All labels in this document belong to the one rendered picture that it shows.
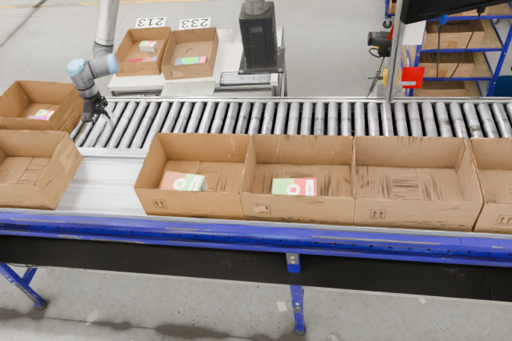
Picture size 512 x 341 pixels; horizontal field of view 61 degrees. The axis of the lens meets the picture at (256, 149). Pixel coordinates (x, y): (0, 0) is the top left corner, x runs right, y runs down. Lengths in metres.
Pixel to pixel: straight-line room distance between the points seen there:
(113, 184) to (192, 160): 0.34
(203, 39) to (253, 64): 0.47
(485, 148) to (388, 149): 0.34
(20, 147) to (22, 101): 0.61
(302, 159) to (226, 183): 0.32
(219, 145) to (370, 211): 0.65
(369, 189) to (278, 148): 0.38
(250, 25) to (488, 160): 1.31
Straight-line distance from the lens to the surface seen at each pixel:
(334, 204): 1.48
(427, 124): 2.18
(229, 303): 2.45
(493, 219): 1.61
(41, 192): 1.86
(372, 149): 1.70
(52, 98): 2.68
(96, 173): 1.99
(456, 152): 1.75
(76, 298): 2.76
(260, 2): 2.34
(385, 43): 2.12
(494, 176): 1.83
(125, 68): 2.69
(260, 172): 1.75
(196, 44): 2.82
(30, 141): 2.14
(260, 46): 2.42
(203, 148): 1.78
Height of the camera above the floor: 2.20
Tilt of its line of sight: 46 degrees down
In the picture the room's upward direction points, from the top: 9 degrees counter-clockwise
